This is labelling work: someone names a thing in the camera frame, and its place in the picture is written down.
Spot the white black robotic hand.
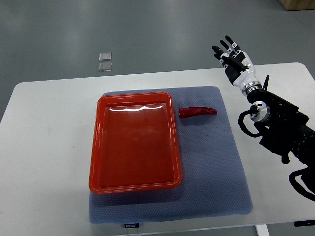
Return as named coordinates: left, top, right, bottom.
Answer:
left=212, top=35, right=262, bottom=96

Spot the red pepper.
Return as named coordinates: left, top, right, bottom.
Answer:
left=178, top=107, right=217, bottom=118

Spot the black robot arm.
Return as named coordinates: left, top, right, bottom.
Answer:
left=238, top=79, right=315, bottom=201

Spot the red plastic tray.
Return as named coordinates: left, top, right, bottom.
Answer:
left=89, top=92, right=183, bottom=194

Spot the cardboard box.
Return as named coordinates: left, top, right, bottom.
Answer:
left=279, top=0, right=315, bottom=11

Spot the blue-grey mesh mat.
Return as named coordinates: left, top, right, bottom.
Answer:
left=89, top=86, right=252, bottom=224

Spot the upper floor outlet plate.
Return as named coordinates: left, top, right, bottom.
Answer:
left=99, top=52, right=112, bottom=61

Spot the floor outlet plate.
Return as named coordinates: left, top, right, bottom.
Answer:
left=99, top=52, right=112, bottom=61
left=99, top=62, right=112, bottom=72

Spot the lower floor outlet plate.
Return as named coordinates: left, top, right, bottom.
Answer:
left=99, top=62, right=112, bottom=72

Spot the white table leg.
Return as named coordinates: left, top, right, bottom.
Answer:
left=255, top=224, right=270, bottom=236

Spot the black table control panel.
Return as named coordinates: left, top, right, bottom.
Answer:
left=294, top=220, right=315, bottom=227

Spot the black table label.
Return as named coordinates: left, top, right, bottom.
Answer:
left=124, top=223, right=140, bottom=229

